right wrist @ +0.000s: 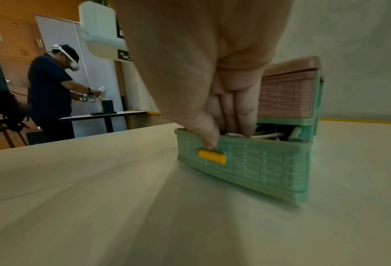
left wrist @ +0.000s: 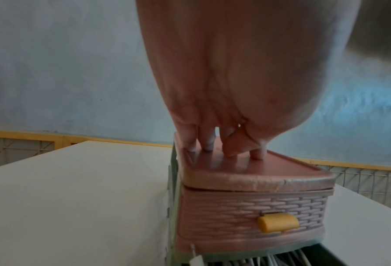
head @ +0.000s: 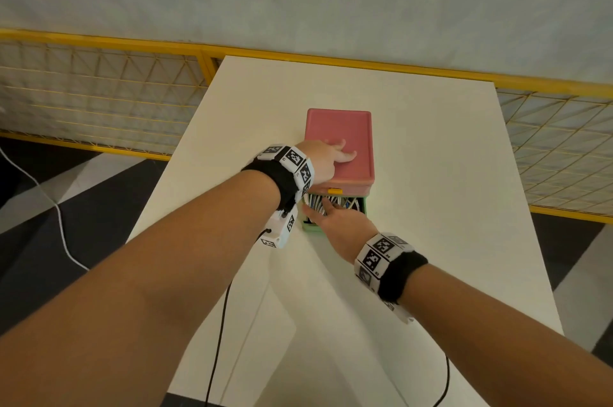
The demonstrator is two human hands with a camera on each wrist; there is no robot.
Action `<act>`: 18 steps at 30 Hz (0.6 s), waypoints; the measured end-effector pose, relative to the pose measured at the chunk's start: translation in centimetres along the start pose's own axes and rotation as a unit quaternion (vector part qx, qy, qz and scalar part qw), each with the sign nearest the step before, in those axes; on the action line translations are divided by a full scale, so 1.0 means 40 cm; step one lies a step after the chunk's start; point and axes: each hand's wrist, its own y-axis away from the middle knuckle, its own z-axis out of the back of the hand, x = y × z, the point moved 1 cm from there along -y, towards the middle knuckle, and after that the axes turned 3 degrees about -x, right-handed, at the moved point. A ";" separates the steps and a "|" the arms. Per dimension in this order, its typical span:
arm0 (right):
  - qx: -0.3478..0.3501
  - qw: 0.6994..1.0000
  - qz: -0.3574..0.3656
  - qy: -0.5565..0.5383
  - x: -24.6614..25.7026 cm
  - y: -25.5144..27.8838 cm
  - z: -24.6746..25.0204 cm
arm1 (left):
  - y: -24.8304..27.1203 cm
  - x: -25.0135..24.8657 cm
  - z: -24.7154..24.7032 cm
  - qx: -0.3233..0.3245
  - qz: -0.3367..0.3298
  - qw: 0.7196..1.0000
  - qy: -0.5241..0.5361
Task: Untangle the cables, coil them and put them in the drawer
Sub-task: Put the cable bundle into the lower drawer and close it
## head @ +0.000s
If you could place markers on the person's right hand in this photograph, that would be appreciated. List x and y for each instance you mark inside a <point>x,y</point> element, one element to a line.
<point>345,229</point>

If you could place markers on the person's left hand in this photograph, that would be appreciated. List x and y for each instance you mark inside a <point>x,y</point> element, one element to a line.
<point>325,162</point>

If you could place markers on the person's right forearm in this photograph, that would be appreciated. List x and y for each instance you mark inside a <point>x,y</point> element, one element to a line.
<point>517,349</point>

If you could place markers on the person's left forearm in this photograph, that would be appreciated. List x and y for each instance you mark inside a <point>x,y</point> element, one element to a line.
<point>134,287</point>

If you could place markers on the pink green drawer box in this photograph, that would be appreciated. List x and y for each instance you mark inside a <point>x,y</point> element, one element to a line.
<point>340,126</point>

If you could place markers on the white wrist camera with marker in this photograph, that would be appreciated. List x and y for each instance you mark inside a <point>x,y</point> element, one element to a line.
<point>282,229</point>
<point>402,313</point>

